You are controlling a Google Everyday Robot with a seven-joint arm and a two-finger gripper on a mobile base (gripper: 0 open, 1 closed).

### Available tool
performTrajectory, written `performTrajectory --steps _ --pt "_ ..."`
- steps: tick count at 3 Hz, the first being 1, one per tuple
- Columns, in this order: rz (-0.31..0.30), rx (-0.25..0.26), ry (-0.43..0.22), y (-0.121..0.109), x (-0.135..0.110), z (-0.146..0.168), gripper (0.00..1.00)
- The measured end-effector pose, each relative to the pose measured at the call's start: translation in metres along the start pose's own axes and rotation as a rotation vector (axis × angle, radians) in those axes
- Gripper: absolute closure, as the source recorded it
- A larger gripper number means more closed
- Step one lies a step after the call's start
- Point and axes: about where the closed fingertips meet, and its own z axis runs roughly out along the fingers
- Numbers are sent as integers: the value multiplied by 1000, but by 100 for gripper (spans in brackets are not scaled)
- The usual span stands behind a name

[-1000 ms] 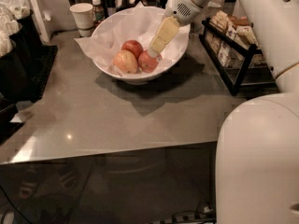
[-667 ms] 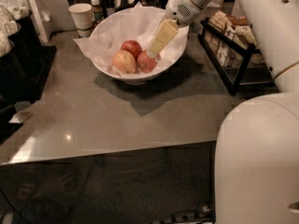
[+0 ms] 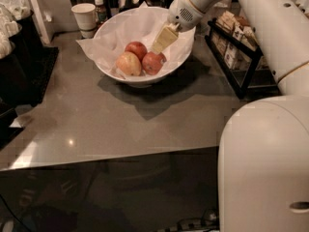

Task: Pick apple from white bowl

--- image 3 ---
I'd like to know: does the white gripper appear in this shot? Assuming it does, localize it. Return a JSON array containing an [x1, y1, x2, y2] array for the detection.
[[151, 0, 204, 54]]

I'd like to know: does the red apple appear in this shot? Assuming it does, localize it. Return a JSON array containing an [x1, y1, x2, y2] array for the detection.
[[125, 42, 148, 61], [142, 51, 167, 75]]

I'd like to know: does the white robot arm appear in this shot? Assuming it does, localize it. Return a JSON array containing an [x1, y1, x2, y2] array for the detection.
[[167, 0, 309, 232]]

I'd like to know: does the red apple back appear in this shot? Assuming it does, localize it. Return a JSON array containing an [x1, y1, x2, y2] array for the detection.
[[125, 42, 148, 61]]

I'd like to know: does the white bowl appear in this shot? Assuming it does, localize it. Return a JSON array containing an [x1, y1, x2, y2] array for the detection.
[[92, 6, 196, 89]]

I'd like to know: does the yellow-red apple front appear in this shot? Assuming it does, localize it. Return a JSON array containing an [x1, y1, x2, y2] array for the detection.
[[116, 51, 142, 76]]

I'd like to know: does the white paper liner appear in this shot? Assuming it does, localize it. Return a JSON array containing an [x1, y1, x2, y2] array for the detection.
[[75, 2, 197, 79]]

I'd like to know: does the small brown sauce bottle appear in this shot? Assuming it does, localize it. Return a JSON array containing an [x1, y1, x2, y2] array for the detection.
[[95, 0, 107, 25]]

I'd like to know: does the white paper cup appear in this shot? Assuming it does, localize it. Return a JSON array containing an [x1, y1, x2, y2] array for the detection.
[[71, 3, 97, 39]]

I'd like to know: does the white napkin box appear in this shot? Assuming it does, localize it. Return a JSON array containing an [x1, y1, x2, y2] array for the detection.
[[30, 0, 54, 44]]

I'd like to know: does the power strip on floor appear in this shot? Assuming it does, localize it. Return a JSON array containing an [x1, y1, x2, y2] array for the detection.
[[155, 210, 220, 232]]

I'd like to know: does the black wire condiment rack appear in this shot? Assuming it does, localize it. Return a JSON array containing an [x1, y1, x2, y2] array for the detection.
[[205, 18, 280, 100]]

